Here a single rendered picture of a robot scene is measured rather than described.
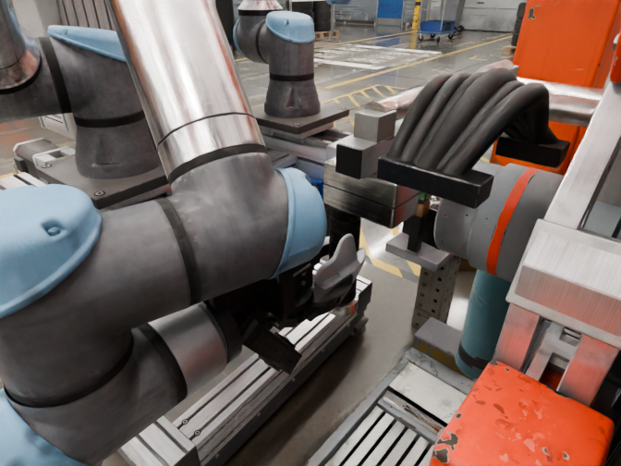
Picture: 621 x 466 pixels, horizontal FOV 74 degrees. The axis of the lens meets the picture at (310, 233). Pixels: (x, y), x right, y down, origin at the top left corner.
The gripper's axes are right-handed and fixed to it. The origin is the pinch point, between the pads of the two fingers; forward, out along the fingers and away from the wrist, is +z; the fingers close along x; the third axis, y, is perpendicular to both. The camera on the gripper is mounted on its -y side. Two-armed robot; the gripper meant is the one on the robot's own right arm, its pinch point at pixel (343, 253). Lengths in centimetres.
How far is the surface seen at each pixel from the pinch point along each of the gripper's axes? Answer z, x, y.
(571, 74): 66, -6, 12
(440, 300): 79, 15, -66
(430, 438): 38, -5, -77
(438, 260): 61, 11, -38
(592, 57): 66, -9, 16
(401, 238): 65, 25, -38
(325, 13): 852, 702, -32
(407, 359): 57, 14, -75
